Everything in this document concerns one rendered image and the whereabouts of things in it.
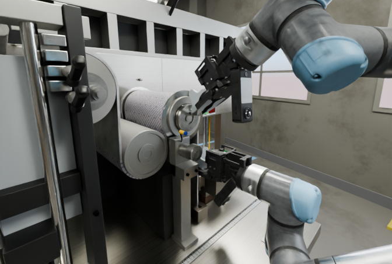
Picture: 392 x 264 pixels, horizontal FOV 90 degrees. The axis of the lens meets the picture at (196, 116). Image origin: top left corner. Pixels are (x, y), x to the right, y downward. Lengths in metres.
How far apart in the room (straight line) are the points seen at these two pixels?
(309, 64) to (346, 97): 2.59
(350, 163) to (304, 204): 2.57
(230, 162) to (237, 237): 0.25
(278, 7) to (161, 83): 0.63
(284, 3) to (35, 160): 0.41
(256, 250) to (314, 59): 0.52
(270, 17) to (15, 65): 0.36
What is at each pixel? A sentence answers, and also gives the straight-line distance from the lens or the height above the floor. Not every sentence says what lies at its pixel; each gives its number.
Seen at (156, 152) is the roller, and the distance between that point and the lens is 0.52.
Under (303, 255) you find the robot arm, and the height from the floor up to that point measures 1.05.
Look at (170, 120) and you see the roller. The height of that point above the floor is 1.25.
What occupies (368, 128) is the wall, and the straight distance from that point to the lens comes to 2.86.
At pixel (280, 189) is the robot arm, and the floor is 1.13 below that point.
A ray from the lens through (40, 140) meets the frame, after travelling 0.30.
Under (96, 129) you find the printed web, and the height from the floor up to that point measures 1.22.
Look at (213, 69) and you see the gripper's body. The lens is 0.44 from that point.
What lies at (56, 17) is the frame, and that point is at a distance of 0.29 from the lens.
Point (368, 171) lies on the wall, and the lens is 2.97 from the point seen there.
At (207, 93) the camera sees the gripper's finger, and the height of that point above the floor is 1.32.
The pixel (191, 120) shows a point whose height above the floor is 1.24.
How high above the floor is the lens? 1.36
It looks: 12 degrees down
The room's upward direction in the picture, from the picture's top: straight up
